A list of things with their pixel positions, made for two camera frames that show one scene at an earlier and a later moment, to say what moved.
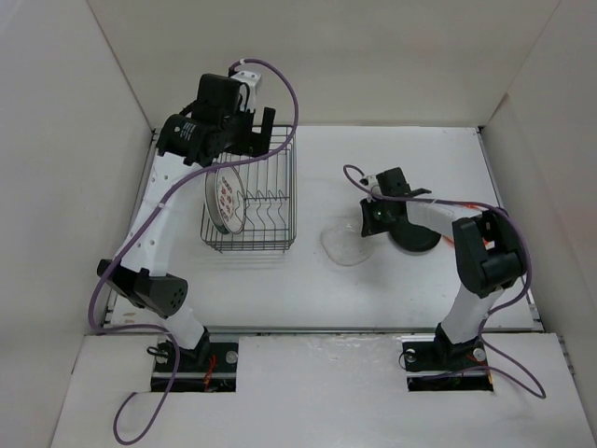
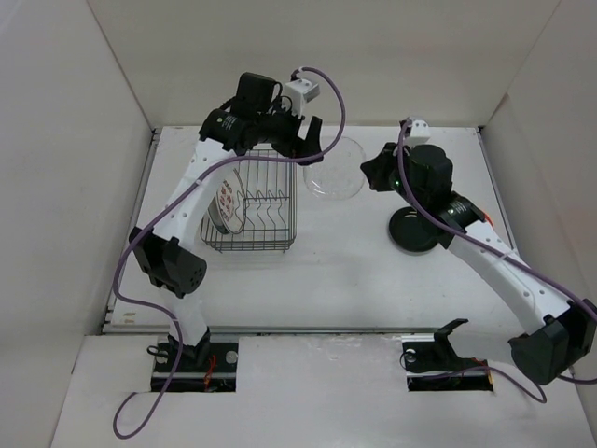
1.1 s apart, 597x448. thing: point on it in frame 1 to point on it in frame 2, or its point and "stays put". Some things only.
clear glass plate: x=345 y=245 to x=340 y=174
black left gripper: x=254 y=144 to x=296 y=147
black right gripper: x=370 y=226 to x=376 y=168
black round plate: x=415 y=239 stays put
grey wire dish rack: x=270 y=188 stays put
